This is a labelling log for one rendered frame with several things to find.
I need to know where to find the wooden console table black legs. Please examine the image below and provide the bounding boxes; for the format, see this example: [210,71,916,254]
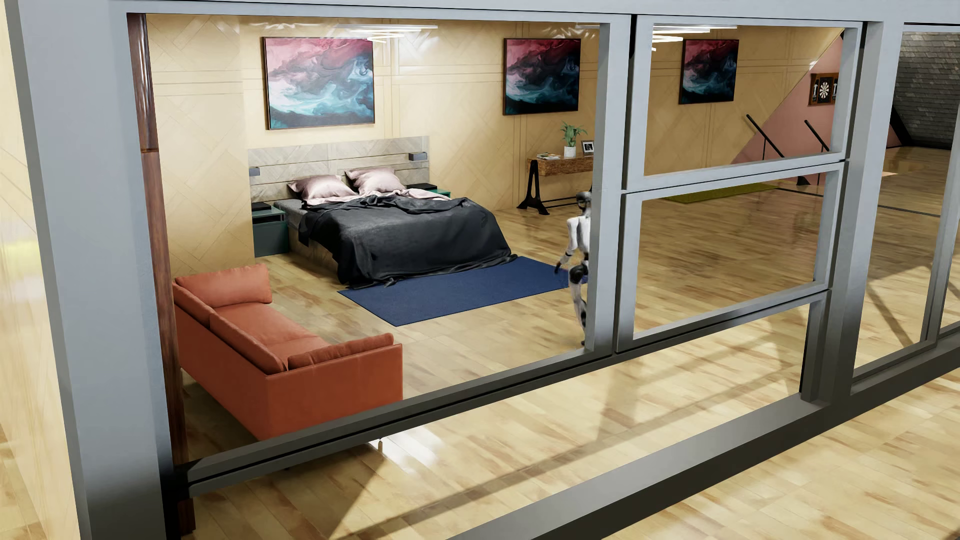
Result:
[516,154,594,216]

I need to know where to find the green rug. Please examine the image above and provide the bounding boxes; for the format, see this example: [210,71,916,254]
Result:
[661,182,778,205]

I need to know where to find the potted green plant white pot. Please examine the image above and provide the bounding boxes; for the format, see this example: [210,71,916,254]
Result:
[559,122,588,159]

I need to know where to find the dartboard in wooden cabinet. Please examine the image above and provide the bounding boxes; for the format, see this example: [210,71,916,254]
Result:
[808,72,840,107]

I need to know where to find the white humanoid robot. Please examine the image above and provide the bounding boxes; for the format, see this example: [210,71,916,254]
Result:
[554,190,593,347]

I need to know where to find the large pink teal abstract painting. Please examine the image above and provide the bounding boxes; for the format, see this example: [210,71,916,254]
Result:
[262,36,376,132]

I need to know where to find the bed with dark grey duvet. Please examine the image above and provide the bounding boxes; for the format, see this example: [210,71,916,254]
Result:
[273,186,519,290]

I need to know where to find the grey metal window frame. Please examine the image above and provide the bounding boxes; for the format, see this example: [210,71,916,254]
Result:
[6,0,960,540]

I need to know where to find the medium pink teal abstract painting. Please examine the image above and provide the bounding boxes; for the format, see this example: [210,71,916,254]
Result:
[503,38,582,117]

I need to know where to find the navy blue rug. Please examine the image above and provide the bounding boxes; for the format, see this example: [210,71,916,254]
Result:
[338,255,571,328]

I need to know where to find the small pink teal abstract painting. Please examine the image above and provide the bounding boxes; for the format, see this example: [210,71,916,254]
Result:
[678,39,740,106]

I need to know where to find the terracotta orange sofa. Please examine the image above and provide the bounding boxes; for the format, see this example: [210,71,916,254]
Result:
[171,262,405,442]

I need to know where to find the pink satin pillow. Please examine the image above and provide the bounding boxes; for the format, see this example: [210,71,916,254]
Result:
[288,174,360,202]
[344,167,408,196]

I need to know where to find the grey panelled headboard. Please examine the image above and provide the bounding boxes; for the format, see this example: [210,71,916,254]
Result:
[248,135,431,204]

